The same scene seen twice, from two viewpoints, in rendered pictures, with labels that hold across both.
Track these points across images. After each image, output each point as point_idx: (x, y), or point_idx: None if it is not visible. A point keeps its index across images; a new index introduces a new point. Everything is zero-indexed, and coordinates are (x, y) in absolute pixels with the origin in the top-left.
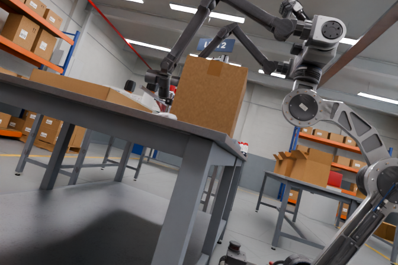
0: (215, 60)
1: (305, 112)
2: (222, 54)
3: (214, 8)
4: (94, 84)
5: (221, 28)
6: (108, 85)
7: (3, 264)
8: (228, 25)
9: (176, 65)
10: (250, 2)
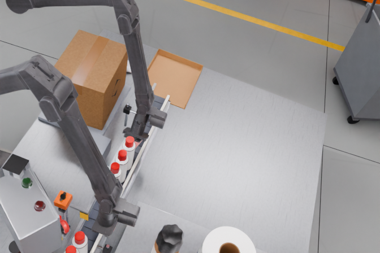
0: (105, 38)
1: None
2: (29, 160)
3: (116, 20)
4: (167, 51)
5: (70, 81)
6: (237, 228)
7: None
8: (56, 69)
9: (135, 100)
10: None
